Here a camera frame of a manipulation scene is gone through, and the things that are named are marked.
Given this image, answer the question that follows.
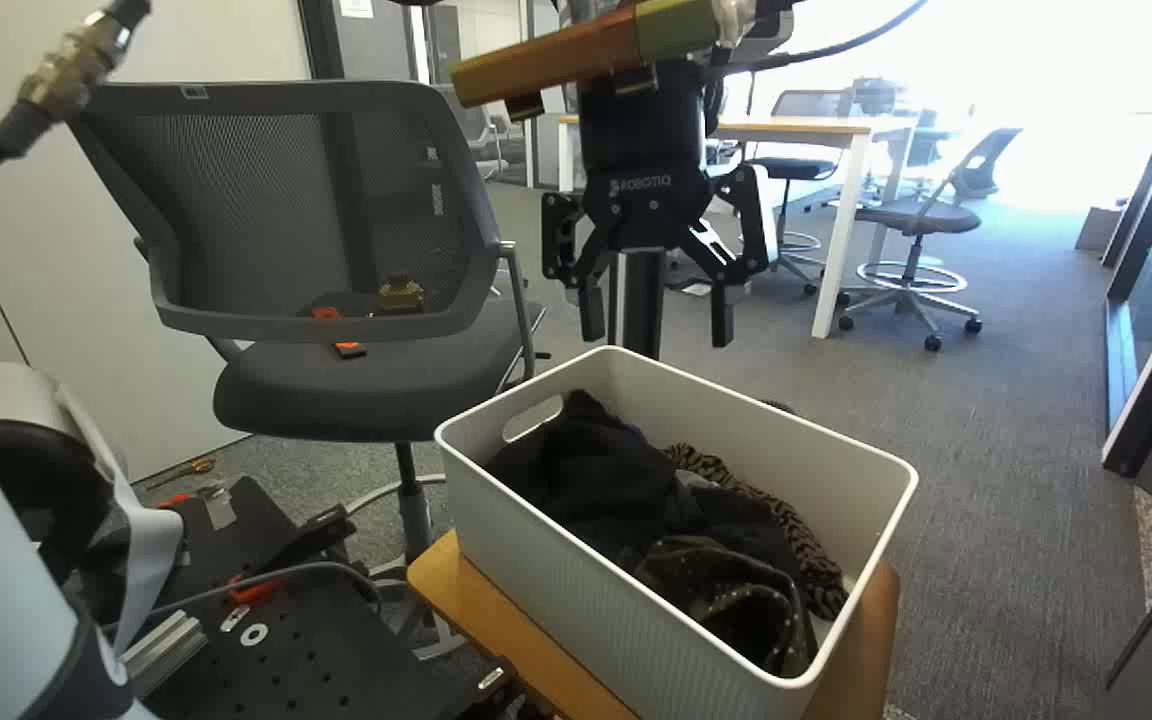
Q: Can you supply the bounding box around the black glass partition post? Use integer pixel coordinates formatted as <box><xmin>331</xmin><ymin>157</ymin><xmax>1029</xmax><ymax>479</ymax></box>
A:
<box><xmin>292</xmin><ymin>0</ymin><xmax>346</xmax><ymax>83</ymax></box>

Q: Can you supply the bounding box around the wooden top office desk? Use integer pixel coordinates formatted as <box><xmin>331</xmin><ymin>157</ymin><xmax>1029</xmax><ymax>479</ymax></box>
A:
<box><xmin>710</xmin><ymin>113</ymin><xmax>920</xmax><ymax>343</ymax></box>

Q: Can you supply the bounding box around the black clamp with orange handle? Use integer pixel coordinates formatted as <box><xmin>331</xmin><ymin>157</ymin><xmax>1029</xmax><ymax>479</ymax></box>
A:
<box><xmin>221</xmin><ymin>499</ymin><xmax>358</xmax><ymax>612</ymax></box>

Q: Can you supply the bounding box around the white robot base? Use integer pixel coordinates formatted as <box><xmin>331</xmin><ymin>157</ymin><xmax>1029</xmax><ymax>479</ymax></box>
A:
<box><xmin>0</xmin><ymin>361</ymin><xmax>189</xmax><ymax>720</ymax></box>

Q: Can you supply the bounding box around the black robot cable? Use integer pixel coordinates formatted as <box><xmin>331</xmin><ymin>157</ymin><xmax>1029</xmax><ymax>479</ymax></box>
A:
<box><xmin>731</xmin><ymin>0</ymin><xmax>937</xmax><ymax>80</ymax></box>

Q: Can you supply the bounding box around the braided cable with metal connector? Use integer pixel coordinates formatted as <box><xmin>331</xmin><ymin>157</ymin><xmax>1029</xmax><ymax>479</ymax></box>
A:
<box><xmin>0</xmin><ymin>0</ymin><xmax>156</xmax><ymax>192</ymax></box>

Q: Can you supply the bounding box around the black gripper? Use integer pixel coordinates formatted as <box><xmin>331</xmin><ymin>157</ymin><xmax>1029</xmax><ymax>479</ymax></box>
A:
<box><xmin>539</xmin><ymin>60</ymin><xmax>774</xmax><ymax>351</ymax></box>

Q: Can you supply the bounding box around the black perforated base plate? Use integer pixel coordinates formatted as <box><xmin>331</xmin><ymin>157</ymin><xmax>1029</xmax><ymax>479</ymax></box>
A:
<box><xmin>119</xmin><ymin>474</ymin><xmax>529</xmax><ymax>720</ymax></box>

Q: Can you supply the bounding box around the dark office swivel chair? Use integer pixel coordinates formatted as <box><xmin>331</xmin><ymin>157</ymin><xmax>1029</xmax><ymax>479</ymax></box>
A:
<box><xmin>744</xmin><ymin>83</ymin><xmax>865</xmax><ymax>302</ymax></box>

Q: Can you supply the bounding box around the wooden stand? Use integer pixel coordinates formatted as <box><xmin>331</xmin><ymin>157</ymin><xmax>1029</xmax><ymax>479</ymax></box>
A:
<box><xmin>404</xmin><ymin>530</ymin><xmax>903</xmax><ymax>720</ymax></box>

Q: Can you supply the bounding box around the leopard print cloth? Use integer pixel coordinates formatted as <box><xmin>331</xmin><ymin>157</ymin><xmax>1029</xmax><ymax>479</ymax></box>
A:
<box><xmin>633</xmin><ymin>439</ymin><xmax>857</xmax><ymax>679</ymax></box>

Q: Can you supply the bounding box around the grey mesh office chair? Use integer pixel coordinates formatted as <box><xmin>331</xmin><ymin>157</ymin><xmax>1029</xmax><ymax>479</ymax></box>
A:
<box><xmin>68</xmin><ymin>75</ymin><xmax>546</xmax><ymax>594</ymax></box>

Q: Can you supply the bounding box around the white plastic container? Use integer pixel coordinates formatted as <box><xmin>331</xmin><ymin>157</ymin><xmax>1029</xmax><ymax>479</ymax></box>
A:
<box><xmin>431</xmin><ymin>342</ymin><xmax>923</xmax><ymax>720</ymax></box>

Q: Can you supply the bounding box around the office stool with foot ring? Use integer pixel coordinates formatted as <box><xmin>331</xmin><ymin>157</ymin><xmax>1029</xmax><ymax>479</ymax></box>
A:
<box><xmin>834</xmin><ymin>125</ymin><xmax>1024</xmax><ymax>358</ymax></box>

